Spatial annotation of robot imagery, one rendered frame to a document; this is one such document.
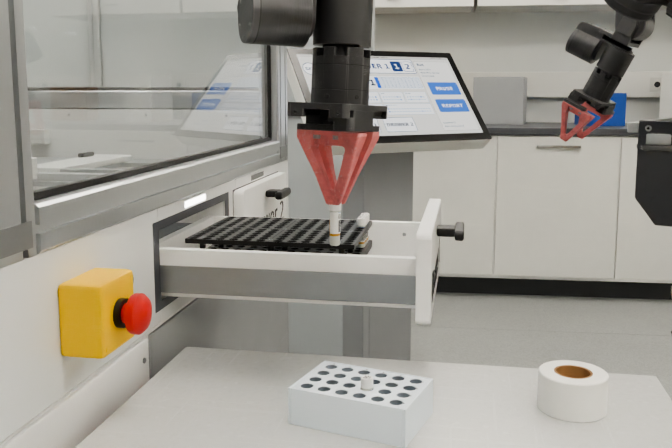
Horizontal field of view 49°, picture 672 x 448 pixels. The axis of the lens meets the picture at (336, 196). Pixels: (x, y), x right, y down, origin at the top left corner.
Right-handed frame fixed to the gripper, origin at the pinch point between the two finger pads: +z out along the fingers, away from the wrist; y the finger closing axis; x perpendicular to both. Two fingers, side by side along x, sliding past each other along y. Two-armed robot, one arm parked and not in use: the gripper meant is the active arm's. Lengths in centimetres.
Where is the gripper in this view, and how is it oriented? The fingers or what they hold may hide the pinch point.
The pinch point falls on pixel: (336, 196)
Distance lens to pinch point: 74.5
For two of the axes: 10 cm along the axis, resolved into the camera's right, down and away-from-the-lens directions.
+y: -4.3, 0.9, -9.0
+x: 9.0, 0.8, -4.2
